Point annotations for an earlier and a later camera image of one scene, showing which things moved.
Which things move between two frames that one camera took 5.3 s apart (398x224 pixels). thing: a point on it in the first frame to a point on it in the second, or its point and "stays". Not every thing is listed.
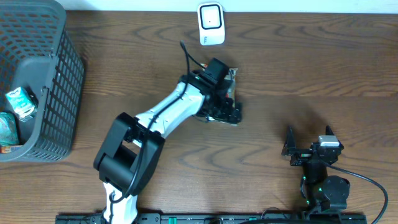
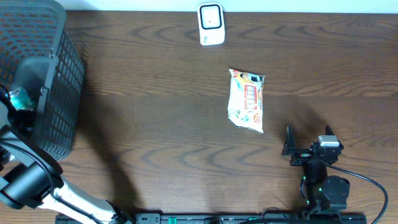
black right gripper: x=290 y=145 stays
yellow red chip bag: x=231 y=76 to x=245 y=106
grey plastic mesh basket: x=38 y=53 stays
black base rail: x=219 y=218 stays
